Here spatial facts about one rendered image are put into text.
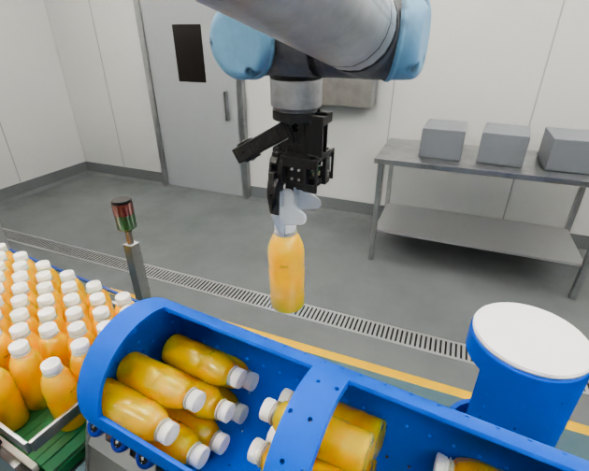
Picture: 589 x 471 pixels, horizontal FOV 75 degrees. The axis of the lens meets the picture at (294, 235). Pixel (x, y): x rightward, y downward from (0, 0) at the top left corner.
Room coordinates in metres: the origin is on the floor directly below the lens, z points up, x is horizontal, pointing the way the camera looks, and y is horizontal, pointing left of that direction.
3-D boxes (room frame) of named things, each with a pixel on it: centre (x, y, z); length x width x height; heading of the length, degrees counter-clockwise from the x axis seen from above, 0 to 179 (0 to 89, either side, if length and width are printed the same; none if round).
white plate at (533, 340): (0.76, -0.61, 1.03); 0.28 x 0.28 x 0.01
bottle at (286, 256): (0.61, 0.02, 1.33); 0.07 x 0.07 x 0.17
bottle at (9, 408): (0.60, 0.68, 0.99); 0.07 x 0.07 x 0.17
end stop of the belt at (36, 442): (0.67, 0.46, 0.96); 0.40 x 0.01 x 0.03; 152
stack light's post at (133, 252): (1.13, 0.56, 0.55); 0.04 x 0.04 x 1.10; 62
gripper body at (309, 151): (0.58, -0.01, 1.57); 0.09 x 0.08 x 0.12; 64
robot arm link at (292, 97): (0.59, 0.00, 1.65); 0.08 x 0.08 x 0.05
